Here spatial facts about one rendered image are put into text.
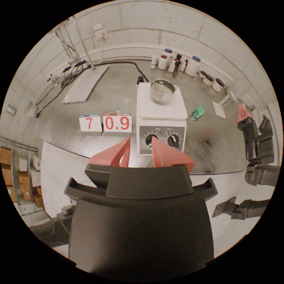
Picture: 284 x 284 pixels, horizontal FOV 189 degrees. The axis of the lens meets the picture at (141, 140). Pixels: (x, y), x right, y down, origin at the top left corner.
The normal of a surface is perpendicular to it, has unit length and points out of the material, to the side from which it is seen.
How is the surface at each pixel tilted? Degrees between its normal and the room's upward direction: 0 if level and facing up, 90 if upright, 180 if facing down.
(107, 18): 90
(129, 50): 90
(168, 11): 90
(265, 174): 77
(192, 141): 0
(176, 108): 0
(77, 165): 0
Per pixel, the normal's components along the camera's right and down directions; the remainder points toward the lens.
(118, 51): -0.16, 0.96
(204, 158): 0.00, -0.24
